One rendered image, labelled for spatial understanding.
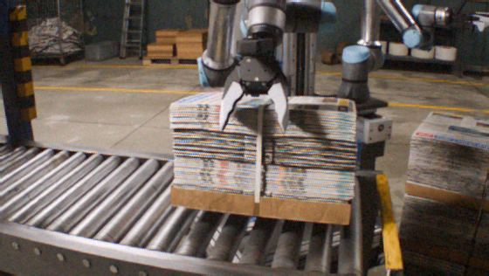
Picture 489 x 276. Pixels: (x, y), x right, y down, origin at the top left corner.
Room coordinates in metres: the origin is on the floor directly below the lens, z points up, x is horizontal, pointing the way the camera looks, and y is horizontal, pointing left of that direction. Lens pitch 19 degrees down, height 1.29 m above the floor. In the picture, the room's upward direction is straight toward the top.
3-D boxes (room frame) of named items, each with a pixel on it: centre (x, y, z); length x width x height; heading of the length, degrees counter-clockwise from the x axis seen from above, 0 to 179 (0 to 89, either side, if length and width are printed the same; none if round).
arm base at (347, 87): (1.84, -0.46, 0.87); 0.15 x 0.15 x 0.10
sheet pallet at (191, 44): (7.68, 1.20, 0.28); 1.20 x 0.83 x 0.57; 78
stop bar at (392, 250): (0.82, -0.31, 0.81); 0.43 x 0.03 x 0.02; 168
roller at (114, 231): (0.96, 0.28, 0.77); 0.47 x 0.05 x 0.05; 168
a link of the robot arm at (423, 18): (1.77, -0.75, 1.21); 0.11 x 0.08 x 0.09; 51
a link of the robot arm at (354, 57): (1.84, -0.46, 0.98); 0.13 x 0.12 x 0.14; 141
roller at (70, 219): (0.98, 0.40, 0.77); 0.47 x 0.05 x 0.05; 168
